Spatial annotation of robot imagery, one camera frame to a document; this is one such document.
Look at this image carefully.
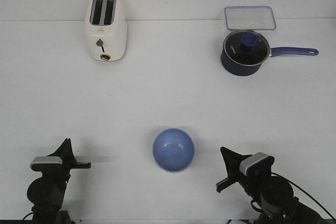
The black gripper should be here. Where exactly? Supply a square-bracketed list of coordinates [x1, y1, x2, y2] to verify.
[41, 138, 91, 184]
[216, 146, 271, 200]

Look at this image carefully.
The blue bowl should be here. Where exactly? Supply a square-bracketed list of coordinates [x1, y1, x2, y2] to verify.
[152, 128, 195, 173]

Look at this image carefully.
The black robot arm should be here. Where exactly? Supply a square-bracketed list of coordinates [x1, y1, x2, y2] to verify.
[216, 146, 335, 223]
[27, 138, 91, 223]

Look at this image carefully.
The dark blue saucepan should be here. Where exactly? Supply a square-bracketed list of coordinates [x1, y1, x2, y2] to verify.
[220, 47, 319, 76]

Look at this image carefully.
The glass pot lid blue knob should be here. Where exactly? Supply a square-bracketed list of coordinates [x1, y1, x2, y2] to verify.
[223, 30, 270, 67]

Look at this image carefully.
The white two-slot toaster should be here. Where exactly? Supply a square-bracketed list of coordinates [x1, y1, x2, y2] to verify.
[85, 0, 127, 61]

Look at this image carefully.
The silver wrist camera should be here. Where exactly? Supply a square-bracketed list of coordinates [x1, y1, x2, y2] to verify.
[30, 156, 63, 172]
[239, 152, 275, 176]

